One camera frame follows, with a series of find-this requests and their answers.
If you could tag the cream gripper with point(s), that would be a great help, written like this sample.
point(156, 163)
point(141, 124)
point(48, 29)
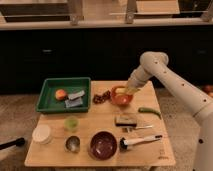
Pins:
point(131, 90)

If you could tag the yellow banana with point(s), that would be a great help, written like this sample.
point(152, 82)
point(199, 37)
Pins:
point(120, 90)

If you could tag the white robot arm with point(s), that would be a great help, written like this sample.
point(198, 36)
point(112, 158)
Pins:
point(154, 64)

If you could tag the orange bowl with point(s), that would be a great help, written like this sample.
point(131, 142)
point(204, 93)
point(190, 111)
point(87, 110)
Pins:
point(120, 99)

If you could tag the green chili pepper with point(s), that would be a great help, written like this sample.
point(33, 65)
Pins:
point(149, 110)

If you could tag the brown black sponge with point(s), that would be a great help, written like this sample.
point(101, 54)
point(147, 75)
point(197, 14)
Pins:
point(125, 120)

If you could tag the wooden table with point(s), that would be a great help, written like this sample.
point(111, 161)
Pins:
point(102, 118)

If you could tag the silver fork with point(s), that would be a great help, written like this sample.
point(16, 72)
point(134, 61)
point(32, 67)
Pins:
point(129, 129)

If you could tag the black cabinet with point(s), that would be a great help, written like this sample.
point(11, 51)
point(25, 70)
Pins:
point(28, 57)

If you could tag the white black dish brush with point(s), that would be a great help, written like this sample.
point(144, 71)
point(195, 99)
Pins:
point(125, 143)

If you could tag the grey sponge block upper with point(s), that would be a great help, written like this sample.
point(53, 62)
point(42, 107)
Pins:
point(73, 96)

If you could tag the grey sponge block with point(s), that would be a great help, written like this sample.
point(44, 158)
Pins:
point(73, 96)
point(73, 103)

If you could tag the dark maroon bowl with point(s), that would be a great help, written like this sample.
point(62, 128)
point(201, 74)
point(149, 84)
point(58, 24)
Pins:
point(103, 145)

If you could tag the grey sponge block lower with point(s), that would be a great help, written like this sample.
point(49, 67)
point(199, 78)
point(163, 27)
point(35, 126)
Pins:
point(73, 103)

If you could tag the green plastic cup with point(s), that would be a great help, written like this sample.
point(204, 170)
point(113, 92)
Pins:
point(71, 123)

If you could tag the orange peach fruit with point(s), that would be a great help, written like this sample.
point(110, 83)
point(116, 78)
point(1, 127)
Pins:
point(61, 94)

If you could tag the small metal cup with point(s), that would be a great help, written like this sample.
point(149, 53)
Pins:
point(72, 144)

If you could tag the green plastic tray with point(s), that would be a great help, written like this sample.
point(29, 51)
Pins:
point(47, 102)

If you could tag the black handle object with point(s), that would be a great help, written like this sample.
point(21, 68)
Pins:
point(18, 142)

